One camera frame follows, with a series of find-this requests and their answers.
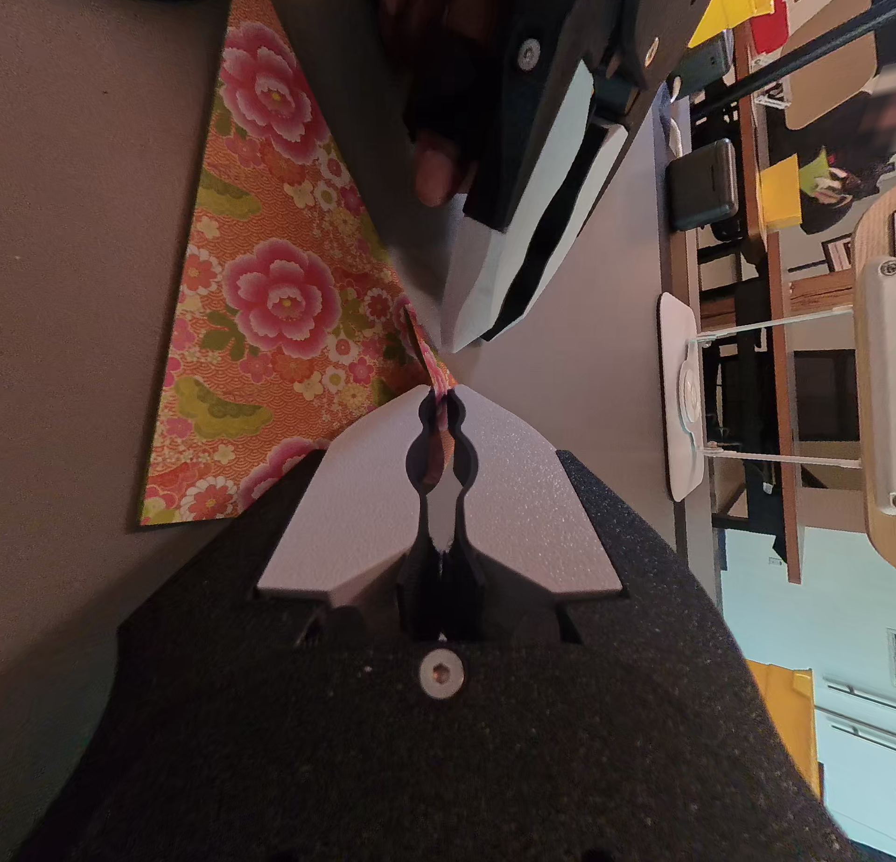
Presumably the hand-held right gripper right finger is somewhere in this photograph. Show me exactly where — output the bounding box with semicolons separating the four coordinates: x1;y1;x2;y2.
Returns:
447;385;625;640

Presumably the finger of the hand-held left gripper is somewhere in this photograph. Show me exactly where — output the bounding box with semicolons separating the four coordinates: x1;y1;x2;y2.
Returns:
482;122;627;343
441;59;597;355

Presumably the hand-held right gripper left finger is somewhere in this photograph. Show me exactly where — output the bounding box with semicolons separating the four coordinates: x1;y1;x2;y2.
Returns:
256;383;445;639

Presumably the floral origami paper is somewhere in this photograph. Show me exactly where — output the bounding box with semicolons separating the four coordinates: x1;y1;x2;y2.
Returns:
136;0;463;527

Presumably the person's left hand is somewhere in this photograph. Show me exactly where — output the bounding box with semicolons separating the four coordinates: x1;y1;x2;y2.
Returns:
380;0;520;210

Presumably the black box device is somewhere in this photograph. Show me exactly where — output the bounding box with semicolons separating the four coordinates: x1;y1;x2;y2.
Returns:
667;139;741;233

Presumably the dark flat device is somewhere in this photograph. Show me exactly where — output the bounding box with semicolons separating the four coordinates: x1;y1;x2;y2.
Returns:
671;33;734;102

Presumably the red object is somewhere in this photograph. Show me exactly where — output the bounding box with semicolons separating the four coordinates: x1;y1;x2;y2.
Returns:
752;0;790;56

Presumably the black pole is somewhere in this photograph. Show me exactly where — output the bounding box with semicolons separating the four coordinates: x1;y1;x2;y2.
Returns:
689;7;896;119

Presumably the brown wooden beam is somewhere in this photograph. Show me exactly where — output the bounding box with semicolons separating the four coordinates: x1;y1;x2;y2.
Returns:
741;22;804;584

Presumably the round wooden board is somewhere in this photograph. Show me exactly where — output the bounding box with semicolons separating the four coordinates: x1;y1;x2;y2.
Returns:
853;190;896;570

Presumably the white mounted device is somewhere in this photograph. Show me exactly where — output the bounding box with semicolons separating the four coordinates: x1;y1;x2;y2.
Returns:
856;255;896;518

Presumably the white drawer cabinet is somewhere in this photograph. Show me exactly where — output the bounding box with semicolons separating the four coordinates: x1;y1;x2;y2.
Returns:
814;672;896;796

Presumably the white rounded base plate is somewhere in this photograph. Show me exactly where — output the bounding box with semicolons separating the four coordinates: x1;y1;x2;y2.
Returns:
657;292;709;504

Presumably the white camera mount stand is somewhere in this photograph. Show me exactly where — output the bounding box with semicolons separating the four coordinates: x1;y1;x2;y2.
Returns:
689;304;863;469

